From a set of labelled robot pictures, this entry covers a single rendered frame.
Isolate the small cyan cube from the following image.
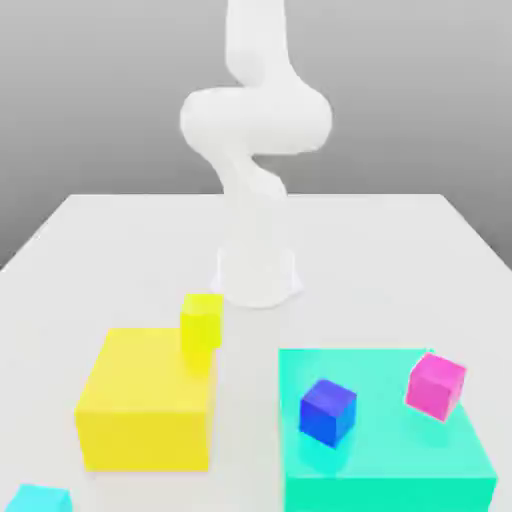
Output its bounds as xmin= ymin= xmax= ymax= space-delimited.
xmin=4 ymin=483 xmax=73 ymax=512

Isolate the small pink cube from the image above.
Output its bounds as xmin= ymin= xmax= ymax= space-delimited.
xmin=404 ymin=351 xmax=468 ymax=423

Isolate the large turquoise box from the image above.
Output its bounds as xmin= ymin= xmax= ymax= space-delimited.
xmin=278 ymin=348 xmax=500 ymax=512

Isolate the small blue cube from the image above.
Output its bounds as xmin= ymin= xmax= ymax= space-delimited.
xmin=299 ymin=378 xmax=358 ymax=450

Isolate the small yellow cube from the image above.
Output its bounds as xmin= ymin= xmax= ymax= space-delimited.
xmin=179 ymin=293 xmax=225 ymax=371

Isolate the large yellow box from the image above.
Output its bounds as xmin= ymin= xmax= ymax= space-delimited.
xmin=74 ymin=327 xmax=218 ymax=473

